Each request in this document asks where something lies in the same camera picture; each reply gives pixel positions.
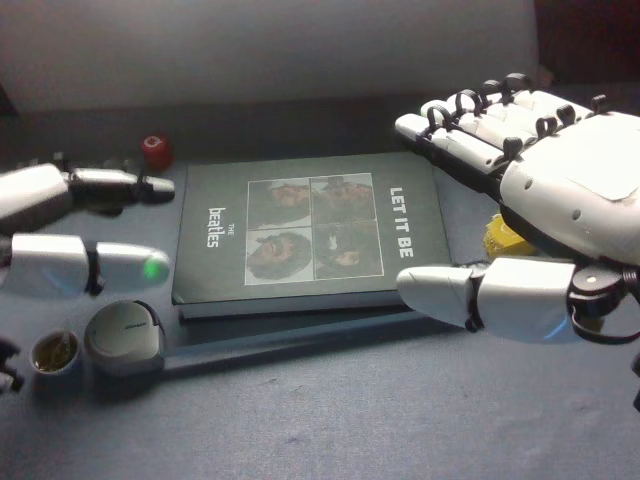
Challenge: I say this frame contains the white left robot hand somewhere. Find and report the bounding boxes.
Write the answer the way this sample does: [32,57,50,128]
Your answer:
[0,154,176,299]

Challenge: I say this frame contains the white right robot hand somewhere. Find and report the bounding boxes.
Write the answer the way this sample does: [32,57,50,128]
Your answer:
[394,72,640,346]

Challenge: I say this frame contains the white tape measure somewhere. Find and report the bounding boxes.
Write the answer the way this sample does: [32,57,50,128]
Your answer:
[83,298,431,377]

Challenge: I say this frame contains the black hardcover book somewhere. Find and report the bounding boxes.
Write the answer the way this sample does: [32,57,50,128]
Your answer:
[171,151,454,321]

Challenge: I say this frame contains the red toy cylinder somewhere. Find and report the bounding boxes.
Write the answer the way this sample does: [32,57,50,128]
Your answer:
[139,133,175,170]

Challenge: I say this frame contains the small cup of tea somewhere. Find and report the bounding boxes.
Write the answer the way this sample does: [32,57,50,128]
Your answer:
[29,328,84,376]

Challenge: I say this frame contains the grey table cloth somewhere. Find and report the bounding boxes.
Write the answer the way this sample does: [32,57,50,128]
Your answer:
[0,84,640,480]

